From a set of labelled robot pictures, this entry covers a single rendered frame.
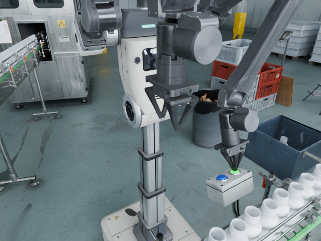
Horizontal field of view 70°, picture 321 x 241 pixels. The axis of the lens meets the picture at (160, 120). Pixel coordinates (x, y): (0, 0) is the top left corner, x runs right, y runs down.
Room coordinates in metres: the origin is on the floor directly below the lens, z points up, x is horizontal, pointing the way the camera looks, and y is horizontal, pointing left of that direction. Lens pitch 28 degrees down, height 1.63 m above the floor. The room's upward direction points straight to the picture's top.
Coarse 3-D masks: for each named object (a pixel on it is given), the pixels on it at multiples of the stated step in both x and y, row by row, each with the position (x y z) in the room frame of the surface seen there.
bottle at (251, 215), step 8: (248, 208) 0.41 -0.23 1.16; (256, 208) 0.41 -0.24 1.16; (240, 216) 0.42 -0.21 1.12; (248, 216) 0.39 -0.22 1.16; (256, 216) 0.40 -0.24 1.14; (248, 224) 0.38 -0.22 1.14; (256, 224) 0.38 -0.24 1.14; (248, 232) 0.37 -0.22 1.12; (256, 232) 0.37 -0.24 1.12; (256, 240) 0.37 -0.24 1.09
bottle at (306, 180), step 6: (306, 174) 0.54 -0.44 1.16; (300, 180) 0.52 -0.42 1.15; (306, 180) 0.51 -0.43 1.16; (312, 180) 0.51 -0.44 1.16; (306, 186) 0.51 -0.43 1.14; (306, 192) 0.50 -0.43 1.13; (312, 192) 0.50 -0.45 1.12; (306, 198) 0.49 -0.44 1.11; (306, 210) 0.50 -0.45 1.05; (300, 216) 0.49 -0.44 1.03
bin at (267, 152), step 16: (272, 128) 1.33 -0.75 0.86; (288, 128) 1.30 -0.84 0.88; (304, 128) 1.22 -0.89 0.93; (256, 144) 1.15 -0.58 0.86; (272, 144) 1.07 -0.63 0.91; (288, 144) 1.28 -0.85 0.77; (304, 144) 1.20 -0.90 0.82; (320, 144) 1.06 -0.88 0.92; (256, 160) 1.13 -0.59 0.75; (272, 160) 1.05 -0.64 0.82; (288, 160) 0.98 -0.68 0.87; (304, 160) 0.99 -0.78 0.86; (320, 160) 0.90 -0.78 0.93; (288, 176) 0.96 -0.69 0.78
